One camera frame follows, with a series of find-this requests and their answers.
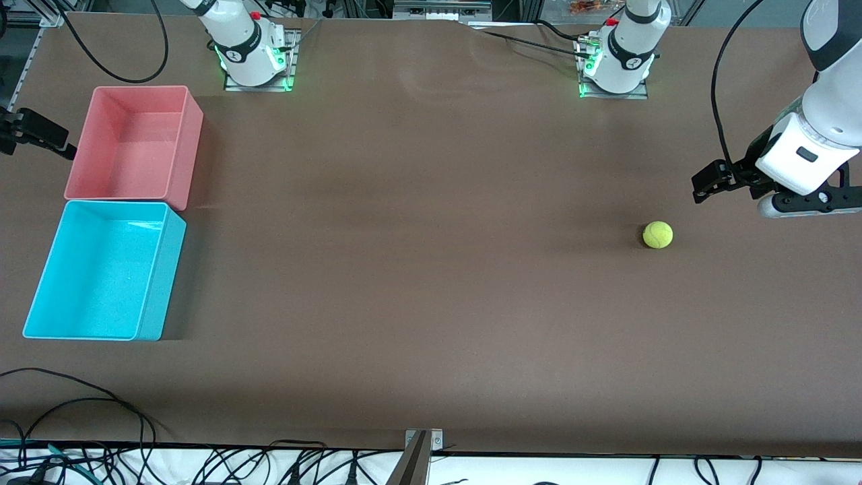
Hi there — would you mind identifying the yellow tennis ball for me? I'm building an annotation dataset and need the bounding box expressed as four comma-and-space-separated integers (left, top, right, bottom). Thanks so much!
642, 221, 673, 249

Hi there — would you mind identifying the pink plastic bin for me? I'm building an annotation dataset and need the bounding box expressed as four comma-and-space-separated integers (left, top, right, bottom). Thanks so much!
64, 85, 204, 211

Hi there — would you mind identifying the blue plastic bin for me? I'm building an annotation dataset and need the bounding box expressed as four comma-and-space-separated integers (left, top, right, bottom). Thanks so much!
22, 200, 187, 342

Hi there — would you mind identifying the grey equipment box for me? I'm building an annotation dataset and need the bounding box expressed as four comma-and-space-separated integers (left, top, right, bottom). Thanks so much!
393, 0, 493, 21

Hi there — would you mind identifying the aluminium frame profile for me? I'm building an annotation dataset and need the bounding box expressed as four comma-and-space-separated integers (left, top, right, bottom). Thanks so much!
12, 0, 71, 102

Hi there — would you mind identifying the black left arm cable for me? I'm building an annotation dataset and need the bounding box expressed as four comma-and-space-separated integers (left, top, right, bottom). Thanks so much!
711, 0, 768, 170

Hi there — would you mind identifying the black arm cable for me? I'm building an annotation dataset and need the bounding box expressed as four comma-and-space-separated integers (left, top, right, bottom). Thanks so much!
711, 0, 768, 170
57, 0, 170, 84

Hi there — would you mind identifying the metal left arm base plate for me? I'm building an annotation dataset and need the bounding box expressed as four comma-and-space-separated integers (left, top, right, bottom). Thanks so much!
578, 35, 649, 100

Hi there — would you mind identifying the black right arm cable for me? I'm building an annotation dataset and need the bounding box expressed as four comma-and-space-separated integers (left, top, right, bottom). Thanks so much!
57, 0, 170, 84

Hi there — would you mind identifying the black looping floor cable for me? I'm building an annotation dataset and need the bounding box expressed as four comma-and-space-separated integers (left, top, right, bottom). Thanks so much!
0, 367, 158, 467

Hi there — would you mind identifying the black cable on table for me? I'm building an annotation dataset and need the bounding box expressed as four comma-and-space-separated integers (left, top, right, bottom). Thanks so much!
471, 22, 595, 61

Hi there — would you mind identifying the teal floor cable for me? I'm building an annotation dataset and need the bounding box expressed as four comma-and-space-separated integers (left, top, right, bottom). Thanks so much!
0, 439, 95, 476

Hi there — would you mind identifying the metal bracket plate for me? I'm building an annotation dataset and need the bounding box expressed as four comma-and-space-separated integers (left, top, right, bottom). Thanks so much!
405, 428, 444, 453

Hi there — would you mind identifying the dark camera pole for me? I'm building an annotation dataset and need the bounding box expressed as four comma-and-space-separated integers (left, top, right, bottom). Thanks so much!
385, 431, 432, 485

